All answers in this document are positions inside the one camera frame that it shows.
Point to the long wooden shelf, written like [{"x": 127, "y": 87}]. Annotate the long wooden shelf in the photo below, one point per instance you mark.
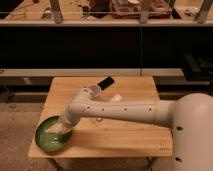
[{"x": 106, "y": 13}]

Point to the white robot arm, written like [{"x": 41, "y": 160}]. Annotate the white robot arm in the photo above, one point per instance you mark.
[{"x": 190, "y": 118}]

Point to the green ceramic bowl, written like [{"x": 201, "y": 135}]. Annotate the green ceramic bowl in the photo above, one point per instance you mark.
[{"x": 50, "y": 142}]

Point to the black remote control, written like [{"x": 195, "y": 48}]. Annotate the black remote control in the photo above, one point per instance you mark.
[{"x": 106, "y": 83}]

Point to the white rectangular sponge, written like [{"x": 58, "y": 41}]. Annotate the white rectangular sponge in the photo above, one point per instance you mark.
[{"x": 53, "y": 129}]

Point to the wooden table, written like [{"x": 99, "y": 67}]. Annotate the wooden table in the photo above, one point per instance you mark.
[{"x": 94, "y": 138}]

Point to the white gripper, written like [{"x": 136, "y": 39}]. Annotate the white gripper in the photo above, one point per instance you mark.
[{"x": 61, "y": 127}]

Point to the white plastic cup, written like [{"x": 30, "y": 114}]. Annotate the white plastic cup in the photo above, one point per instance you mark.
[{"x": 95, "y": 89}]

